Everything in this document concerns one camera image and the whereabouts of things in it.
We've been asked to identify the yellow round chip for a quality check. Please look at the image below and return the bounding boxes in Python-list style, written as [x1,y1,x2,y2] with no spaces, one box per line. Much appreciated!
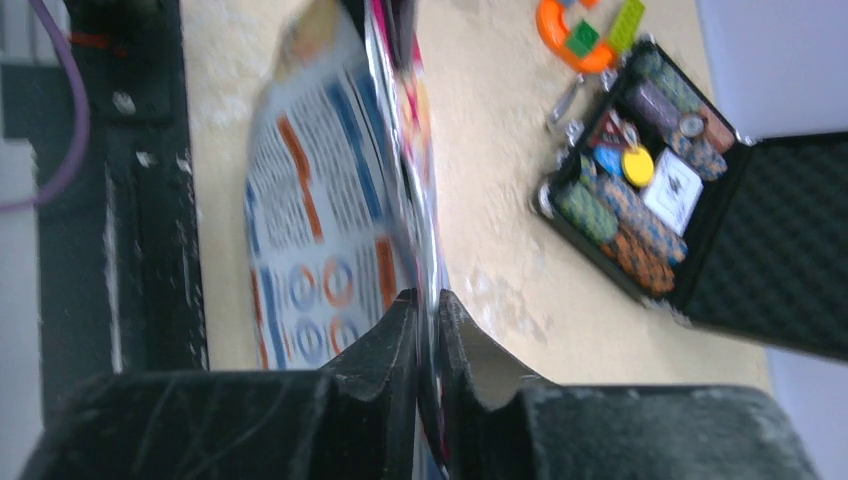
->
[621,145,655,188]

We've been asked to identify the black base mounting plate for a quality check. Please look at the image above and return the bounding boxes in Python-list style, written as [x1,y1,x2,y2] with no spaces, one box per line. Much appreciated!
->
[38,1,208,423]

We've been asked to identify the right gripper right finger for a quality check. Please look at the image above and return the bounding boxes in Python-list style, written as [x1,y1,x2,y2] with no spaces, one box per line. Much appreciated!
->
[438,291,818,479]

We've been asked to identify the black poker chip case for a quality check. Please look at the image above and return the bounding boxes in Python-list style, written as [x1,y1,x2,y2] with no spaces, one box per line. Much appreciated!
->
[533,38,847,360]

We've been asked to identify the orange toy piece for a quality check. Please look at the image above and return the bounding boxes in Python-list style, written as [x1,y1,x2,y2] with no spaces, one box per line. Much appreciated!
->
[535,0,619,74]

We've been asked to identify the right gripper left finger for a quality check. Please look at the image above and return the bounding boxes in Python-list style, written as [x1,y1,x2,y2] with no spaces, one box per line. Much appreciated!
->
[22,290,416,479]

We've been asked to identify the pink blue pet food bag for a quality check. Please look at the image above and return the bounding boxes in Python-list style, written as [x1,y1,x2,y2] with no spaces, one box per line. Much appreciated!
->
[245,1,449,479]

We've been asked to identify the white card box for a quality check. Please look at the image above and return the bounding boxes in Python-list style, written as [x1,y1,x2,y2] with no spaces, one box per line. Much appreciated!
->
[640,149,703,236]

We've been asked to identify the green toy piece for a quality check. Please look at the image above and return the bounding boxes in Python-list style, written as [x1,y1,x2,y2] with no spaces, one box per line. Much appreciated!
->
[606,0,645,54]

